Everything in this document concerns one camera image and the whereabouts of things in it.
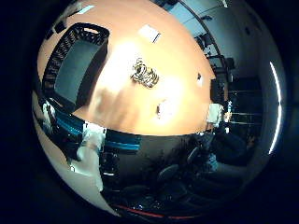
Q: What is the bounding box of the striped tiger plush toy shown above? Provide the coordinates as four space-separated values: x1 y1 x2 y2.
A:
130 57 161 90

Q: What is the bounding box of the black woven basket container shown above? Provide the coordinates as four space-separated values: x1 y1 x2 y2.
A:
41 22 110 114

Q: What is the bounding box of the blue strip along table edge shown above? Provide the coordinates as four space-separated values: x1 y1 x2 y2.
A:
55 110 142 154

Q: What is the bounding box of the dark office chair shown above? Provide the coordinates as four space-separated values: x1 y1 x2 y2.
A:
156 163 180 185
186 146 201 166

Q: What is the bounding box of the small dark white table object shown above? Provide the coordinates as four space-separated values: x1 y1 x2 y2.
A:
156 98 170 119

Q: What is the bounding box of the white box at table edge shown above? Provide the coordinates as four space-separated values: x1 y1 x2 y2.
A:
206 103 224 128

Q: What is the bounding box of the seated person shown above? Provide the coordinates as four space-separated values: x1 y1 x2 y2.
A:
199 123 250 175

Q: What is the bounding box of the white paper sheet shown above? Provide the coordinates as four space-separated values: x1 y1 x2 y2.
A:
137 24 162 44

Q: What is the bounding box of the black monitor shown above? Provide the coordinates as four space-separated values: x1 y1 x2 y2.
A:
209 77 231 104

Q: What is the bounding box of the long ceiling light strip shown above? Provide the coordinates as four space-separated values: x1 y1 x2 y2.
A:
268 61 283 156

